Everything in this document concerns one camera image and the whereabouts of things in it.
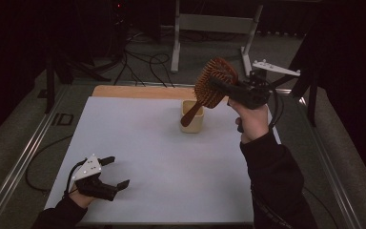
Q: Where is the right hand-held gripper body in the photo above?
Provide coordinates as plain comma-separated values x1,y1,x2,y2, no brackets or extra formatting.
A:
227,58,301,111

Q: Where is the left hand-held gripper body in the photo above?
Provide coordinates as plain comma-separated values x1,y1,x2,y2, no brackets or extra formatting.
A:
71,154,121,202

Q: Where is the brown wooden hairbrush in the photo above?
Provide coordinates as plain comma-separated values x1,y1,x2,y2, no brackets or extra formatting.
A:
180,56,240,128

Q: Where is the beige square cup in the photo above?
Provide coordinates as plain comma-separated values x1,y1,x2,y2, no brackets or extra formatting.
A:
179,99,205,134

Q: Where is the person's right hand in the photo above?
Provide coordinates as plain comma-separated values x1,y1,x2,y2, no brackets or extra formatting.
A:
228,97,270,144

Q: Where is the person's left hand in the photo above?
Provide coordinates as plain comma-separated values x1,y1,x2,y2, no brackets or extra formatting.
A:
68,186,95,210

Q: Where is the white table mat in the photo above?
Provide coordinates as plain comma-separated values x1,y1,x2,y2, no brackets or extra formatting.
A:
44,95,282,225

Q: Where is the black metal stand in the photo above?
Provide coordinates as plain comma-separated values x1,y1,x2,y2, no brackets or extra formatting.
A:
256,31,319,128
42,52,112,115

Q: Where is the dark curtain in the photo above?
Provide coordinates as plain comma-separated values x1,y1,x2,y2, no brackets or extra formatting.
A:
314,0,366,198
0,0,55,147

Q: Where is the dark equipment rack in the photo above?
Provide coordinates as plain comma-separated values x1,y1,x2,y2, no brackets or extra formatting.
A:
106,0,132,61

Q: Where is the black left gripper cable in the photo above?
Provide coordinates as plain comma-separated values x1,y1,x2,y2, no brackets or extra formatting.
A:
64,159,88,198

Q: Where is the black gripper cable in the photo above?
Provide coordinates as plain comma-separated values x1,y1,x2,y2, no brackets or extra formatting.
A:
266,80,285,130
64,159,88,198

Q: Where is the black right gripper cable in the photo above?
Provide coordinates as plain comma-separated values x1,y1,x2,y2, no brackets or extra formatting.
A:
266,80,285,130

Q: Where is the silver metal rail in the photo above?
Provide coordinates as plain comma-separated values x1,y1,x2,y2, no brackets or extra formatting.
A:
72,79,292,94
298,94,363,229
0,84,71,229

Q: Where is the black floor cable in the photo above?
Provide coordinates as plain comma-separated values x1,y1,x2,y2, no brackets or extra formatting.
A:
148,52,175,89
302,186,339,229
25,135,74,194
113,31,147,88

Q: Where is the white metal desk frame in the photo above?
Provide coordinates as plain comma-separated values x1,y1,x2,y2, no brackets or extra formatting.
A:
170,0,265,79

